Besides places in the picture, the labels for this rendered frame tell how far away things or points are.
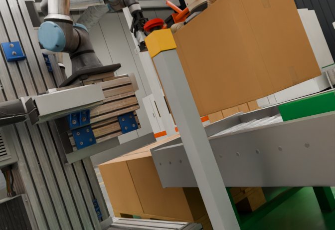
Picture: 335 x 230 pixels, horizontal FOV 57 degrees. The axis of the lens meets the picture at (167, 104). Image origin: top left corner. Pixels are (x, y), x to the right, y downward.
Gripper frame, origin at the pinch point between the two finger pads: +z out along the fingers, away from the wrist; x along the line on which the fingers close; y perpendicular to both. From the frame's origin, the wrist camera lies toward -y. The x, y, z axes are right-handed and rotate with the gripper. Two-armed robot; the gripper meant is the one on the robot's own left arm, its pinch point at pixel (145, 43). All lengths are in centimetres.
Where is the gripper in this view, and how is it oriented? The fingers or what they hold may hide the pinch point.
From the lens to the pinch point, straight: 202.6
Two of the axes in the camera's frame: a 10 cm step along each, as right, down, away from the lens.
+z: 3.4, 9.4, -0.4
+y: 5.1, -2.2, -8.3
